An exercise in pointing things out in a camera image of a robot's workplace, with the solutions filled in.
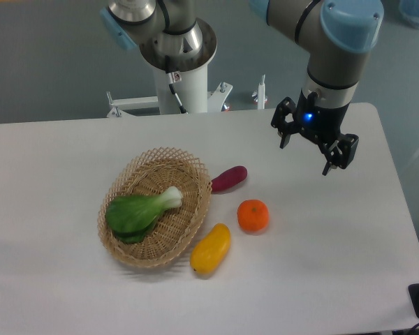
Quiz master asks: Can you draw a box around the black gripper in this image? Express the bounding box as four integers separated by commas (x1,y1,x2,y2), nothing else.
271,91,359,176

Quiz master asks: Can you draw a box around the orange mandarin fruit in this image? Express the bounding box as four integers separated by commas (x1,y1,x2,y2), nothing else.
237,199,270,232

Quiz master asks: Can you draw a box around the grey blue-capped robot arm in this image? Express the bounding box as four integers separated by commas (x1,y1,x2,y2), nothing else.
100,1,384,171

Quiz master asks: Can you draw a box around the purple sweet potato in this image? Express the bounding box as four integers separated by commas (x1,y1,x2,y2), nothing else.
212,165,248,193

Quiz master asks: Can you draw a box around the yellow mango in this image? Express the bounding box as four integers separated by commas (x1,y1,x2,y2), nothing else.
189,223,231,276

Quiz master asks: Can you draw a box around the blue plastic object on floor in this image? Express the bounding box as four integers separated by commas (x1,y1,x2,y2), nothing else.
399,0,419,29

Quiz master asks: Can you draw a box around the woven wicker basket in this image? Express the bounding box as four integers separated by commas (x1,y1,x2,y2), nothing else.
98,147,212,268

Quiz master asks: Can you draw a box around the green bok choy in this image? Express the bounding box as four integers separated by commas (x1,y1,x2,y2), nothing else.
105,186,183,244

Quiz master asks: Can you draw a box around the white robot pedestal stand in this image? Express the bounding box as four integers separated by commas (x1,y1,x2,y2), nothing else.
105,64,268,118

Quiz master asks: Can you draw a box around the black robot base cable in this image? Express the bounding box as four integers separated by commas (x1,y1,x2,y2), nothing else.
164,55,188,114

